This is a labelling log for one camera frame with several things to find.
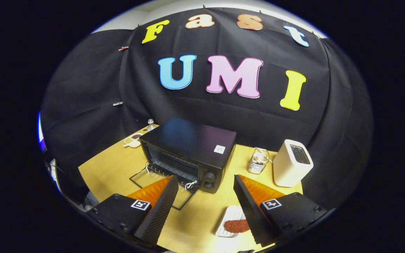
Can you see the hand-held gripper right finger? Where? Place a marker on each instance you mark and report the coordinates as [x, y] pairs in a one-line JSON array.
[[250, 211]]

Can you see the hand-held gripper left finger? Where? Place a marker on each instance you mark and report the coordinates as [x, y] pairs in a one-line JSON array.
[[160, 211]]

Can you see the red meat slice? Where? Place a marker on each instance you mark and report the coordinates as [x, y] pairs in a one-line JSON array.
[[236, 226]]

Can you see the black toaster oven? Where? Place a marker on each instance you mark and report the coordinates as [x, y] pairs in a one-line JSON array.
[[188, 140]]

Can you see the white toaster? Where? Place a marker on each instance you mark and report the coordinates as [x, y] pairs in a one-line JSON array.
[[288, 168]]

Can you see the white ribbed plate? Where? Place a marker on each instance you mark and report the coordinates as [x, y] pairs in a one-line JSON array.
[[232, 212]]

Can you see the white divided snack tray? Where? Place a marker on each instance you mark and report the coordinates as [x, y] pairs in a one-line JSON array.
[[132, 141]]

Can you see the small clear bottle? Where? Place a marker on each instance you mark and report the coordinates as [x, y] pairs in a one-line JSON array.
[[150, 126]]

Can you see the black backdrop cloth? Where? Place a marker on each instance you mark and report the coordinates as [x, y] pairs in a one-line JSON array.
[[83, 105]]

